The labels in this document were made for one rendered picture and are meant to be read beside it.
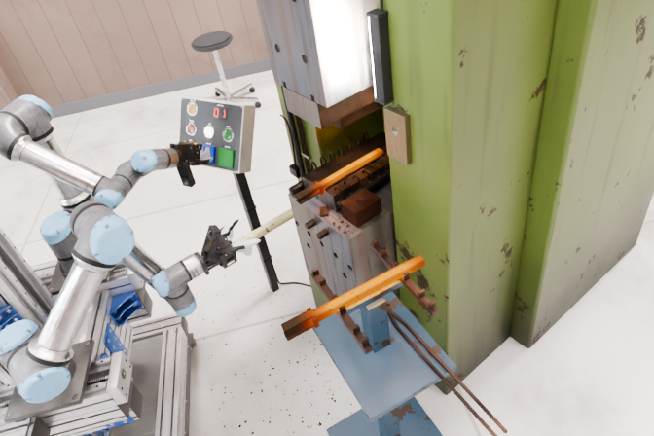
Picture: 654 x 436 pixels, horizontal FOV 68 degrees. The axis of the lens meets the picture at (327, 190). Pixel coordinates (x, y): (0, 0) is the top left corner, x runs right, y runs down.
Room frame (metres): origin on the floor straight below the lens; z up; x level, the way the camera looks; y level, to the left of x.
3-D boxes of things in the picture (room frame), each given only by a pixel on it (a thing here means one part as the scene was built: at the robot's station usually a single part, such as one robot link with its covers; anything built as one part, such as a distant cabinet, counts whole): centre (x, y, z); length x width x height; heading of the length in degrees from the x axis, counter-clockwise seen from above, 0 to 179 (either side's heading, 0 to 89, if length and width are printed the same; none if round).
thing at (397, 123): (1.24, -0.24, 1.27); 0.09 x 0.02 x 0.17; 31
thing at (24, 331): (0.94, 0.94, 0.98); 0.13 x 0.12 x 0.14; 39
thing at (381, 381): (0.91, -0.07, 0.73); 0.40 x 0.30 x 0.02; 21
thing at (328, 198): (1.55, -0.15, 0.96); 0.42 x 0.20 x 0.09; 121
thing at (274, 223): (1.69, 0.29, 0.62); 0.44 x 0.05 x 0.05; 121
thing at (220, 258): (1.19, 0.40, 0.97); 0.12 x 0.08 x 0.09; 121
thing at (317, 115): (1.55, -0.15, 1.32); 0.42 x 0.20 x 0.10; 121
